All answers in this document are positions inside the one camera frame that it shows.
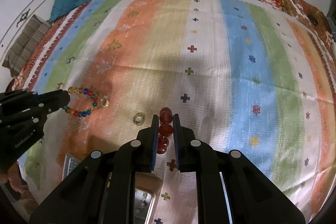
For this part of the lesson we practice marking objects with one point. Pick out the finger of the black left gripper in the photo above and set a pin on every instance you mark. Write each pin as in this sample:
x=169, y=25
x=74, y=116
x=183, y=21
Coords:
x=44, y=104
x=19, y=99

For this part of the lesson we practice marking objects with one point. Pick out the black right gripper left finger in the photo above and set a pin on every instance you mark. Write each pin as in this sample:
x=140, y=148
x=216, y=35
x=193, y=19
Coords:
x=101, y=189

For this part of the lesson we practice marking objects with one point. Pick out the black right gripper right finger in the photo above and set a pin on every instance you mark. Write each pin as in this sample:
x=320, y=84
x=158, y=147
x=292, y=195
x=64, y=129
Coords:
x=230, y=188

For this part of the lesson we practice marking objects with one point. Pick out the person's left hand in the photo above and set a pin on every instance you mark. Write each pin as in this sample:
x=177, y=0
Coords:
x=13, y=181

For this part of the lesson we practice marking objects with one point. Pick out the silver metal tin box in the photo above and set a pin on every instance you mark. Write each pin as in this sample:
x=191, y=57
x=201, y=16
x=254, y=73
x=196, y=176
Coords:
x=70, y=163

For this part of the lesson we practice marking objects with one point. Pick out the grey striped folded cloth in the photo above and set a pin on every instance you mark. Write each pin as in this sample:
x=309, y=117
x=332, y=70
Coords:
x=25, y=44

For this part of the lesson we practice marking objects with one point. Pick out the striped colourful cloth mat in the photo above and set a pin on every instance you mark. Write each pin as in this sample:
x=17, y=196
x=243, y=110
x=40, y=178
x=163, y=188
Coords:
x=183, y=82

